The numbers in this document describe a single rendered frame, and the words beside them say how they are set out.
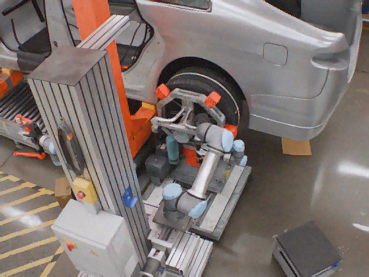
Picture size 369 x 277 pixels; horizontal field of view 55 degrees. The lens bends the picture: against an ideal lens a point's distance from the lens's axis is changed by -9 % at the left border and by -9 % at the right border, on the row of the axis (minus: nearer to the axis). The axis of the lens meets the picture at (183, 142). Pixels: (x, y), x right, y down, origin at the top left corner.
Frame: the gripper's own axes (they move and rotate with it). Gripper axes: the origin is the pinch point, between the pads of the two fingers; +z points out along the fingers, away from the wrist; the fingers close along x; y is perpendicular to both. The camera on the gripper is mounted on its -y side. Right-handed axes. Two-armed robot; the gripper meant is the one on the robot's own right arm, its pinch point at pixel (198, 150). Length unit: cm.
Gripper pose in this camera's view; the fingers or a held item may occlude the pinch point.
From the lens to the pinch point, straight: 273.7
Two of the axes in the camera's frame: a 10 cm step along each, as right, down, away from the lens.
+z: -9.0, -2.6, 3.5
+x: -4.3, 6.5, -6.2
